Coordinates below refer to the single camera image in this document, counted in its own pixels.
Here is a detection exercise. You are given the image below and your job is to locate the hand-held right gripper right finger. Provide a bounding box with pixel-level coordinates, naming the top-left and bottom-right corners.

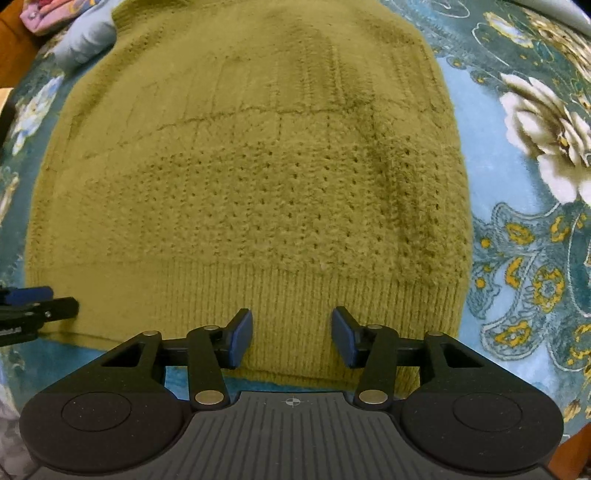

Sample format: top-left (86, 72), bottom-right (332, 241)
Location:
top-left (331, 305), bottom-right (485, 411)

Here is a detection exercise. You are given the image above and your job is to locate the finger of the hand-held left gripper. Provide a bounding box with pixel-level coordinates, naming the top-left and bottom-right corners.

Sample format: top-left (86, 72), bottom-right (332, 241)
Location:
top-left (0, 286), bottom-right (53, 306)
top-left (0, 296), bottom-right (79, 329)

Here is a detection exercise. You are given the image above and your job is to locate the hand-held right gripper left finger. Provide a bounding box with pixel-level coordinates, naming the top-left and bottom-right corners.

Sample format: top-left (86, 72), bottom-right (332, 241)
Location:
top-left (99, 308), bottom-right (254, 411)

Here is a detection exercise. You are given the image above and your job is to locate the olive green knitted sweater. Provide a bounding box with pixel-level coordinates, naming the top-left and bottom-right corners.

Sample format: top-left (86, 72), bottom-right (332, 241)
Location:
top-left (25, 0), bottom-right (474, 400)

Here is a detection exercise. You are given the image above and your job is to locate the grey patterned cloth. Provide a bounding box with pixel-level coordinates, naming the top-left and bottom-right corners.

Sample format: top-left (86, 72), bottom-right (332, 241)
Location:
top-left (0, 394), bottom-right (29, 478)

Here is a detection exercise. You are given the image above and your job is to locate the teal floral bed sheet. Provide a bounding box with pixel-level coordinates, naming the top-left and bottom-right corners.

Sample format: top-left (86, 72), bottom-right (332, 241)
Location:
top-left (0, 0), bottom-right (591, 444)

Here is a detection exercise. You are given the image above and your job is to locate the light blue cloth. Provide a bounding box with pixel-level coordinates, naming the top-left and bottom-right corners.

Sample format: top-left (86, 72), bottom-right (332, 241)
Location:
top-left (54, 4), bottom-right (118, 71)

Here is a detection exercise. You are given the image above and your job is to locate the pink purple cloth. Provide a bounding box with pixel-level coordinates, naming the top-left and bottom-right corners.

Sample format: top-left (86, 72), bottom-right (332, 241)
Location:
top-left (19, 0), bottom-right (100, 35)

